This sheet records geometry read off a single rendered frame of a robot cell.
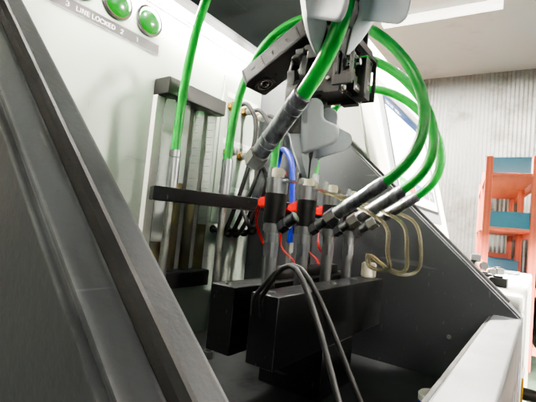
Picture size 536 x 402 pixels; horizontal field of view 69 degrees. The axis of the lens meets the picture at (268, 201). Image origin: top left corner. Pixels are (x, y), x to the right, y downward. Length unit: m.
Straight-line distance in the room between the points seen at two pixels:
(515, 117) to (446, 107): 0.93
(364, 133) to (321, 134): 0.40
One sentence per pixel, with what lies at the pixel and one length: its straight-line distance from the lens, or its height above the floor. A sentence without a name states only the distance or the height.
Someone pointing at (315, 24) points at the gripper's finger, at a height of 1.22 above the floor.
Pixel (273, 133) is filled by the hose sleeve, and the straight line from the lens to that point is 0.37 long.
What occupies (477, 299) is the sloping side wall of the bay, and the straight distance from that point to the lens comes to 0.73.
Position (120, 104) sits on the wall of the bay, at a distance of 0.68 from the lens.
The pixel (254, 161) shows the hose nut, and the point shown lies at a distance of 0.39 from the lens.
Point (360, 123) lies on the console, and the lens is 0.86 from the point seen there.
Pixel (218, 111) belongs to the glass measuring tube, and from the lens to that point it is 0.78.
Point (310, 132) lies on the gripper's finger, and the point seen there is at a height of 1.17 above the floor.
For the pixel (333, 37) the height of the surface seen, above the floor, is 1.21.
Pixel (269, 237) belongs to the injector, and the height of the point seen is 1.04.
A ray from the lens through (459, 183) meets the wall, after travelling 6.43.
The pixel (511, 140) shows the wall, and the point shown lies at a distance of 6.53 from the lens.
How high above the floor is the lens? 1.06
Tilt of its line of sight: 3 degrees up
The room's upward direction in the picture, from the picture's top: 5 degrees clockwise
